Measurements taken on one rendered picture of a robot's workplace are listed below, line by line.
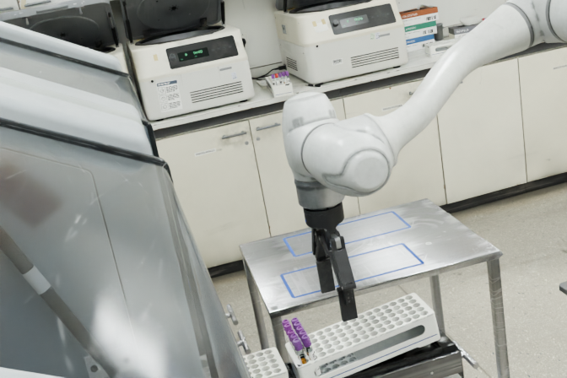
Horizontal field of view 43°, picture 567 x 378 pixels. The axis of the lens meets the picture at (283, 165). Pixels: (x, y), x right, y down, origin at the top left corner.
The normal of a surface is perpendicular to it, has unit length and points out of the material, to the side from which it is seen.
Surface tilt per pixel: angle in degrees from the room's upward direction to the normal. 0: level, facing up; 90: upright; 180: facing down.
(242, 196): 90
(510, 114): 90
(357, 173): 93
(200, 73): 90
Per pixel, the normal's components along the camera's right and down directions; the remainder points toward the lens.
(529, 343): -0.17, -0.94
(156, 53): 0.14, -0.28
